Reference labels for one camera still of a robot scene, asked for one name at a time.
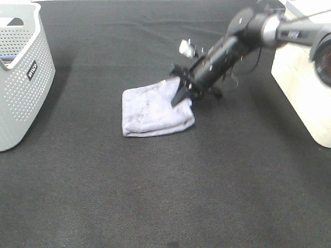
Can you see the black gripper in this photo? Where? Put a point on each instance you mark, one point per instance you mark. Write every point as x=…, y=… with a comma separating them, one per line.
x=204, y=73

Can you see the lavender towel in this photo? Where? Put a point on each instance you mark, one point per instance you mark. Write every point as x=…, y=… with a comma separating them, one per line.
x=147, y=110

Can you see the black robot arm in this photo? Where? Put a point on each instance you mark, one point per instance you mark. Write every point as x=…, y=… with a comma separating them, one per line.
x=247, y=31

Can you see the black table cloth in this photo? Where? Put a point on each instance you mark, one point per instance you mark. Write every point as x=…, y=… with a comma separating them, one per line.
x=247, y=174

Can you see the white storage box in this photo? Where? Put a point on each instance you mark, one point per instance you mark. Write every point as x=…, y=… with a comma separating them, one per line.
x=301, y=67

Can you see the grey perforated laundry basket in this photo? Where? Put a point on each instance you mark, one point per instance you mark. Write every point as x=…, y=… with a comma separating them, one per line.
x=26, y=81

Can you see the blue towel in basket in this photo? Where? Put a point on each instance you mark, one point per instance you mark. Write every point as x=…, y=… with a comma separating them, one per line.
x=7, y=59

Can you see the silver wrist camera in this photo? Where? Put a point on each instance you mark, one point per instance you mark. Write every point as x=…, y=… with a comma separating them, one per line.
x=188, y=49

